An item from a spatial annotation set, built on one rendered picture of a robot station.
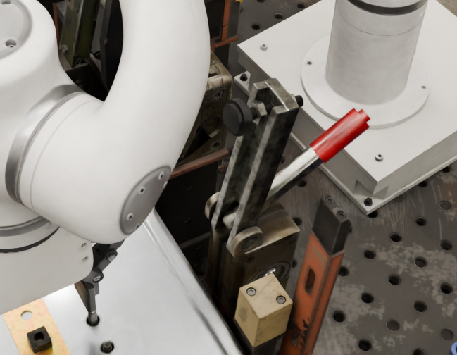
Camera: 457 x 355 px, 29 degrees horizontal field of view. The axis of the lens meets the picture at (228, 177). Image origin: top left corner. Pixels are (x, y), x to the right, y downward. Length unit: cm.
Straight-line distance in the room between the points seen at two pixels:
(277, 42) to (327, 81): 11
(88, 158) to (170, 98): 5
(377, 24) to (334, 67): 12
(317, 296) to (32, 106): 31
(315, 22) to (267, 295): 72
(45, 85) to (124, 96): 5
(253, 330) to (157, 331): 9
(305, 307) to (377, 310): 45
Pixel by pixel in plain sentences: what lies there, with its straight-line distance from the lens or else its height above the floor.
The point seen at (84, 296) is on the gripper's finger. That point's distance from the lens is 75.
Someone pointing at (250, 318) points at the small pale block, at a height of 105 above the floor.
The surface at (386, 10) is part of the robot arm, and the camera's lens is 115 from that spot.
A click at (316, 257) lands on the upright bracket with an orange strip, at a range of 69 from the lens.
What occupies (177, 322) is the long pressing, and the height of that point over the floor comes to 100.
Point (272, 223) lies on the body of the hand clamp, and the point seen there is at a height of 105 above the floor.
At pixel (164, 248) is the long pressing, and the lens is 84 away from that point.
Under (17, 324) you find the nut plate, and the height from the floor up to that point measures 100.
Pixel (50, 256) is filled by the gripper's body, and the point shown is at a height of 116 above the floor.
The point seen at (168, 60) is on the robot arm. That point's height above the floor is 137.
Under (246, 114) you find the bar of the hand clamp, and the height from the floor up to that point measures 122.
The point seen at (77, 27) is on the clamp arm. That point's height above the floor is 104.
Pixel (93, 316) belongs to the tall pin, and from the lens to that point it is 79.
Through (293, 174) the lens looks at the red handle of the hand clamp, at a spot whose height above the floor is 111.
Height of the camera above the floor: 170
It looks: 51 degrees down
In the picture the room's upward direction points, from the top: 7 degrees clockwise
